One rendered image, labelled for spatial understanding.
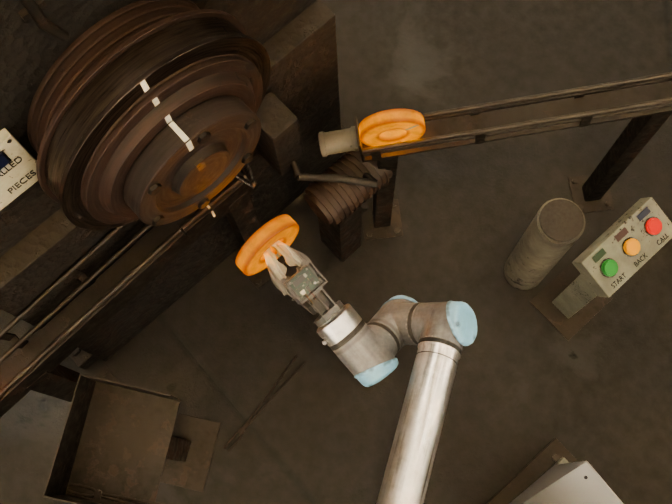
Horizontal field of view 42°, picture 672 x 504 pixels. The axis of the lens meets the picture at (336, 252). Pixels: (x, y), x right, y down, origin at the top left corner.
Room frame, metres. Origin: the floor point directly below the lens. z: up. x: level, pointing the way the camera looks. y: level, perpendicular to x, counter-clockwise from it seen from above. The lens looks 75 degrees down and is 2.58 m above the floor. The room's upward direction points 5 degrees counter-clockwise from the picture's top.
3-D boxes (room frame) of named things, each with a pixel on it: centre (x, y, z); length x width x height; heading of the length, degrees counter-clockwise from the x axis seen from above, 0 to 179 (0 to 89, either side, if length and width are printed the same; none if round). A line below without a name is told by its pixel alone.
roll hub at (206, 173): (0.59, 0.24, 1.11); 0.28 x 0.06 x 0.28; 127
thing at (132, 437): (0.14, 0.52, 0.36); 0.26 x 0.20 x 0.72; 162
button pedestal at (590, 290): (0.49, -0.69, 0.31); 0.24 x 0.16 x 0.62; 127
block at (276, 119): (0.82, 0.11, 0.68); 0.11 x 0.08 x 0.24; 37
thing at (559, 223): (0.59, -0.56, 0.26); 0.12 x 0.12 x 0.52
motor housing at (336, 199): (0.76, -0.05, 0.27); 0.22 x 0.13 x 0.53; 127
